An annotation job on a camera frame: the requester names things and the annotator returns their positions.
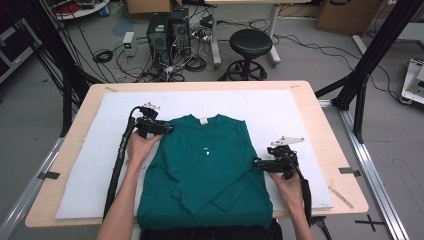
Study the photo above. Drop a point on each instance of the person's right hand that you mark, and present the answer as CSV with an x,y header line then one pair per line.
x,y
290,190

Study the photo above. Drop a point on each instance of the person's black pants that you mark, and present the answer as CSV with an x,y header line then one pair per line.
x,y
210,233

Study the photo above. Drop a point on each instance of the white machine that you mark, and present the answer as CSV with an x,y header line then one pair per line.
x,y
413,83

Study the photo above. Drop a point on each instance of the round white table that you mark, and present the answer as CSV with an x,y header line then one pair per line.
x,y
86,10

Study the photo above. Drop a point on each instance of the black tape cross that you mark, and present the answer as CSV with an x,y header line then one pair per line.
x,y
370,222

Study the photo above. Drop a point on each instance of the black round stool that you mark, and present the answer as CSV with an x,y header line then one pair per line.
x,y
250,43

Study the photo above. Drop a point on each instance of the white foam mat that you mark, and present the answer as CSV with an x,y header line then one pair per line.
x,y
266,113

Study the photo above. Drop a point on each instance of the black metal frame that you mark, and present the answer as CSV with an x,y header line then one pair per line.
x,y
373,56
56,60

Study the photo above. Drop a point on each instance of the open cardboard box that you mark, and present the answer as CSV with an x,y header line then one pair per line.
x,y
150,6

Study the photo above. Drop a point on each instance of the black computer tower with label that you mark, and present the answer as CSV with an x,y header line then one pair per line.
x,y
158,30

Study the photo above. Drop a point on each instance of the small white device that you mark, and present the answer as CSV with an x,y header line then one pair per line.
x,y
128,41

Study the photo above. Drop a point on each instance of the large cardboard box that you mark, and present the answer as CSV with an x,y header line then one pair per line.
x,y
346,16

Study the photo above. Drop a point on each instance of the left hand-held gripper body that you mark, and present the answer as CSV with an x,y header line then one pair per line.
x,y
148,126

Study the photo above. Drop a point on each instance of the thin wooden stick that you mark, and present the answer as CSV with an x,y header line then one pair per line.
x,y
340,196

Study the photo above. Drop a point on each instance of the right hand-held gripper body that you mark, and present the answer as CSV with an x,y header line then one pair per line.
x,y
283,163

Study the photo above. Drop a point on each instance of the black tape strip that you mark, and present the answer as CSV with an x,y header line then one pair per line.
x,y
48,175
350,171

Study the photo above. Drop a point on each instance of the teal t-shirt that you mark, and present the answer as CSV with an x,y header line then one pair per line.
x,y
206,173

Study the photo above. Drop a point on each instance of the aluminium floor rail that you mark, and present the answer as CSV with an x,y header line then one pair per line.
x,y
370,173
23,196

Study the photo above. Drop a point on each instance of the person's left hand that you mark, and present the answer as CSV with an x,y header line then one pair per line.
x,y
140,148

